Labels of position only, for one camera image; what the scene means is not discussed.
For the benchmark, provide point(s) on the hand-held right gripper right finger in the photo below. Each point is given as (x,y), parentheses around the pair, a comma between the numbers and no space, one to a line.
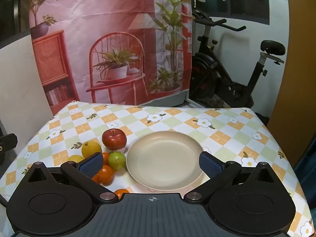
(209,166)

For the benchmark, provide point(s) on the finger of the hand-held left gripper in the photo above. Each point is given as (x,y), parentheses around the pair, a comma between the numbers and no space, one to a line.
(8,142)

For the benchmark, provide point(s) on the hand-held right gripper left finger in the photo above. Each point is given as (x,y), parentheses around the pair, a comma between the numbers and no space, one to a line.
(91,165)

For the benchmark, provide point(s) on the orange mandarin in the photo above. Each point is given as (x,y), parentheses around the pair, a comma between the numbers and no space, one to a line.
(106,174)
(95,178)
(121,193)
(105,158)

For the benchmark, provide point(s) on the large oval yellow lemon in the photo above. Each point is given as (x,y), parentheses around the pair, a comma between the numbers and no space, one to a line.
(74,158)

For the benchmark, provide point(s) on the beige round plate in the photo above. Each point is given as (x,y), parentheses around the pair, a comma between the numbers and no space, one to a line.
(165,160)

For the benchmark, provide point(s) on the round yellow lemon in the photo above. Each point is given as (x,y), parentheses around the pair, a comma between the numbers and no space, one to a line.
(90,149)

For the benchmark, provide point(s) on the green apple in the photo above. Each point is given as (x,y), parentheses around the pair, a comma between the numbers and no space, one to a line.
(116,160)

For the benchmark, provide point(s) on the bright red apple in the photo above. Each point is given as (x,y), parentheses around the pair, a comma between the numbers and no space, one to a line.
(114,139)

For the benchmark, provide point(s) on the checkered flower tablecloth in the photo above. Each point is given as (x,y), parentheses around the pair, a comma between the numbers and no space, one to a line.
(172,121)

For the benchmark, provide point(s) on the white partition board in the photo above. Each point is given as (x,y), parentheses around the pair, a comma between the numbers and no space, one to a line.
(22,84)

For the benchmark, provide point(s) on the black exercise bike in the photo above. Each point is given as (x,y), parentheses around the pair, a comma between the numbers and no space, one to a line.
(222,84)

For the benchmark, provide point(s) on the brown wooden board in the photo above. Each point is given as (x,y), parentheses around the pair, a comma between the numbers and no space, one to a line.
(296,66)

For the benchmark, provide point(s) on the pink printed backdrop cloth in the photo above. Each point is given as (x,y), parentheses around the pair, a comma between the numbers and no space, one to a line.
(86,17)

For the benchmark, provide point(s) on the dark window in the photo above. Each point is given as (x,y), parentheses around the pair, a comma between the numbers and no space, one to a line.
(246,0)

